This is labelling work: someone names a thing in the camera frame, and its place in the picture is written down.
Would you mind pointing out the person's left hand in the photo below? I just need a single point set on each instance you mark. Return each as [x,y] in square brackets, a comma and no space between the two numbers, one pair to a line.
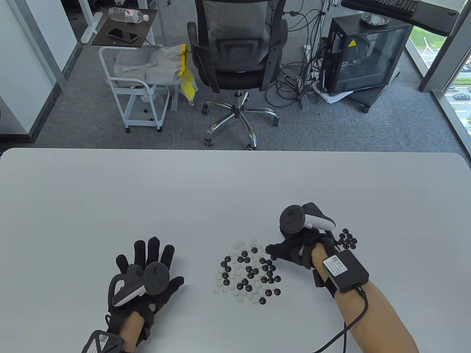
[162,295]

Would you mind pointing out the person's right hand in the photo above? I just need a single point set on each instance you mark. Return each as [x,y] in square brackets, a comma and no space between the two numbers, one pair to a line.
[294,248]

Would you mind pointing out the pile of mixed go stones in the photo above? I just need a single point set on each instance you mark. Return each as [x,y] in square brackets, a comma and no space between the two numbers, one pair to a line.
[250,275]

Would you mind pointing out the cluster of black go stones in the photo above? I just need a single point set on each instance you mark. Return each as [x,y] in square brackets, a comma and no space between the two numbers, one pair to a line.
[348,241]

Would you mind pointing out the person's right forearm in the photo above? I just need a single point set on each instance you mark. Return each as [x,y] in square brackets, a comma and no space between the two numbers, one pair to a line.
[379,323]

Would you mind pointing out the black and white VR controller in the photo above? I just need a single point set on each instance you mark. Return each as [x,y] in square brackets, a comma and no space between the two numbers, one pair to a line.
[154,278]
[291,217]

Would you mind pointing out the black labelled wrist box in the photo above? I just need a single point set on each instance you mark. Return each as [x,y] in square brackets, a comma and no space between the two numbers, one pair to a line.
[346,272]

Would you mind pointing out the black cross-braced wrist module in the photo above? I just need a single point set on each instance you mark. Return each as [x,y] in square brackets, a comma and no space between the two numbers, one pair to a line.
[103,343]

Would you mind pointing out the white papers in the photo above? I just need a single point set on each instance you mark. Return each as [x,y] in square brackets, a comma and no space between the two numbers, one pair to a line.
[333,98]

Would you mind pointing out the dark rolling computer stand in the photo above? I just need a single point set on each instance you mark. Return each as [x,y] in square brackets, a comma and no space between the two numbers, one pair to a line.
[368,97]

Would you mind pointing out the yellow plastic bag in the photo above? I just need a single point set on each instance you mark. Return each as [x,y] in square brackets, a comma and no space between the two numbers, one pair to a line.
[187,81]

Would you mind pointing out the white power strip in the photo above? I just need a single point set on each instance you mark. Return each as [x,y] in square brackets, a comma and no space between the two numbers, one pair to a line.
[306,47]

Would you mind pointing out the black mesh office chair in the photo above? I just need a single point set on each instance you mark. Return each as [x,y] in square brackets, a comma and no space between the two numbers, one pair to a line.
[235,55]

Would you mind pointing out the black computer tower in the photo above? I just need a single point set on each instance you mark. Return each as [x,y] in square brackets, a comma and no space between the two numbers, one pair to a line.
[368,55]

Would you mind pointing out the white metal cart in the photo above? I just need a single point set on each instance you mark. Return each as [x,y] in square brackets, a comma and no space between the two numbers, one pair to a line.
[125,85]

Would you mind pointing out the grey fabric bag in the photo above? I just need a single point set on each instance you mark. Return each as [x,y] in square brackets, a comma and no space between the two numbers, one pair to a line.
[158,66]

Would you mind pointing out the silver bowl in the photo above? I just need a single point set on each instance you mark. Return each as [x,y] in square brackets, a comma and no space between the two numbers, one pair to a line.
[375,19]

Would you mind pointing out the brown side table top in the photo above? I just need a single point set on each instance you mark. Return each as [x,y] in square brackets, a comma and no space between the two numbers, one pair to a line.
[147,33]

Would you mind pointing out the black keyboard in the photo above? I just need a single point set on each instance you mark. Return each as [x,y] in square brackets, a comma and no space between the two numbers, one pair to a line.
[390,5]

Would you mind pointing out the black smartphone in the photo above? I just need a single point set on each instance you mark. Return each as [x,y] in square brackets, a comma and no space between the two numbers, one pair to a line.
[123,35]

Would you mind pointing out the white desk leg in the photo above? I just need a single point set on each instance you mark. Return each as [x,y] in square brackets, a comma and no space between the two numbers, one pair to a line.
[90,31]

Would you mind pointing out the clear plastic water bottle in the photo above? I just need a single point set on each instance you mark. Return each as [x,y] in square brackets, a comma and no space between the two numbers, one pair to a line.
[125,14]

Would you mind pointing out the aluminium frame post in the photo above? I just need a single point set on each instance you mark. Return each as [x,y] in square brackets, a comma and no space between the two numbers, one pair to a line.
[325,4]

